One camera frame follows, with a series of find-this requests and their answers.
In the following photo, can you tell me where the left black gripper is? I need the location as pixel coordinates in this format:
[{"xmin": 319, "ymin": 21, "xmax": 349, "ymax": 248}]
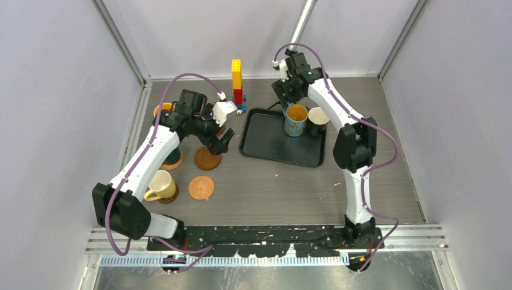
[{"xmin": 191, "ymin": 104, "xmax": 234, "ymax": 155}]

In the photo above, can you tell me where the blue patterned mug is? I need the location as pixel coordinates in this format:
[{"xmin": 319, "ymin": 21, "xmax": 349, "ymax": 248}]
[{"xmin": 283, "ymin": 104, "xmax": 308, "ymax": 137}]

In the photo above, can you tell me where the black white-inside mug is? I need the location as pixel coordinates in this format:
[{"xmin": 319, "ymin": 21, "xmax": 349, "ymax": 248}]
[{"xmin": 307, "ymin": 107, "xmax": 330, "ymax": 137}]

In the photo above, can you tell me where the rattan coaster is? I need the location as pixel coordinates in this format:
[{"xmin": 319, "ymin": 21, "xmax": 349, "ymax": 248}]
[
  {"xmin": 160, "ymin": 149, "xmax": 184, "ymax": 171},
  {"xmin": 188, "ymin": 176, "xmax": 215, "ymax": 200}
]

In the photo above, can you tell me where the rattan coaster front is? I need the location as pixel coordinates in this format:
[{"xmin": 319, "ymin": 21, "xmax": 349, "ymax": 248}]
[{"xmin": 160, "ymin": 149, "xmax": 184, "ymax": 171}]

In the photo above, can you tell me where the floral white mug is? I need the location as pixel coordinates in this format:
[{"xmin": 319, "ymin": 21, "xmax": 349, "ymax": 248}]
[{"xmin": 153, "ymin": 103, "xmax": 173, "ymax": 117}]

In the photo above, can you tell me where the cream yellow mug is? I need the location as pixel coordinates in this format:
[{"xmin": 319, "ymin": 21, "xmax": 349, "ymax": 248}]
[{"xmin": 144, "ymin": 170, "xmax": 176, "ymax": 202}]

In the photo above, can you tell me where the dark brown wooden coaster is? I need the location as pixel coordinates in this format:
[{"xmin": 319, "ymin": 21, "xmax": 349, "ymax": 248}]
[{"xmin": 158, "ymin": 185, "xmax": 179, "ymax": 204}]

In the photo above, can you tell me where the pink ghost mug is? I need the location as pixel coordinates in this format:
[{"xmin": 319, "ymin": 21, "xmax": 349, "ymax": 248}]
[{"xmin": 204, "ymin": 101, "xmax": 216, "ymax": 120}]

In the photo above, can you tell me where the dark green mug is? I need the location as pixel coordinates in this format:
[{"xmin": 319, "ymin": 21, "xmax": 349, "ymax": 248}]
[{"xmin": 164, "ymin": 147, "xmax": 181, "ymax": 165}]

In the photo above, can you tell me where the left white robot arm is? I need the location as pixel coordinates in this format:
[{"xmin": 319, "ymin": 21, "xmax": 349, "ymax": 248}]
[{"xmin": 92, "ymin": 89, "xmax": 237, "ymax": 250}]

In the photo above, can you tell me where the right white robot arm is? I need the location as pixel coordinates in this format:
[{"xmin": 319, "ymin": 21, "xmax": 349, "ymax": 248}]
[{"xmin": 272, "ymin": 51, "xmax": 377, "ymax": 248}]

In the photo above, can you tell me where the black tripod stand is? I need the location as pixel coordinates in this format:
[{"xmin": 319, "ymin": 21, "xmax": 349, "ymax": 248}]
[{"xmin": 267, "ymin": 43, "xmax": 301, "ymax": 111}]

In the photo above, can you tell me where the black serving tray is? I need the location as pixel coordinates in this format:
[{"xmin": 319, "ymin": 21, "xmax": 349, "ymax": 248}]
[{"xmin": 239, "ymin": 108, "xmax": 327, "ymax": 167}]

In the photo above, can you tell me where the toy brick tower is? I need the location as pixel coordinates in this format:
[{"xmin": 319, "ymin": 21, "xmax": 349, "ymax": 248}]
[{"xmin": 231, "ymin": 59, "xmax": 246, "ymax": 115}]

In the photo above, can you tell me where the silver metal pole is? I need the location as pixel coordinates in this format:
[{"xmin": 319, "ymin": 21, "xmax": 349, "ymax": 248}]
[{"xmin": 289, "ymin": 0, "xmax": 318, "ymax": 43}]

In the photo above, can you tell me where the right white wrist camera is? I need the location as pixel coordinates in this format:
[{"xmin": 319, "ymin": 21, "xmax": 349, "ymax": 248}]
[{"xmin": 272, "ymin": 59, "xmax": 289, "ymax": 82}]

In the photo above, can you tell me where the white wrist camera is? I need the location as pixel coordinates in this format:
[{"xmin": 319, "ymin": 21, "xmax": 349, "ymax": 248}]
[
  {"xmin": 212, "ymin": 92, "xmax": 237, "ymax": 127},
  {"xmin": 272, "ymin": 59, "xmax": 289, "ymax": 82}
]

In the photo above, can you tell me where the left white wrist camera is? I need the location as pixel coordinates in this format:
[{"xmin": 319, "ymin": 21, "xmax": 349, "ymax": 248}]
[{"xmin": 212, "ymin": 92, "xmax": 237, "ymax": 127}]

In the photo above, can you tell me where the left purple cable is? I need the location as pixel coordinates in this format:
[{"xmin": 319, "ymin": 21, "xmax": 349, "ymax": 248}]
[{"xmin": 104, "ymin": 72, "xmax": 227, "ymax": 274}]

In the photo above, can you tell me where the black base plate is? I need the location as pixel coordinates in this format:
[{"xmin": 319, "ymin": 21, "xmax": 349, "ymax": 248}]
[{"xmin": 147, "ymin": 225, "xmax": 383, "ymax": 258}]

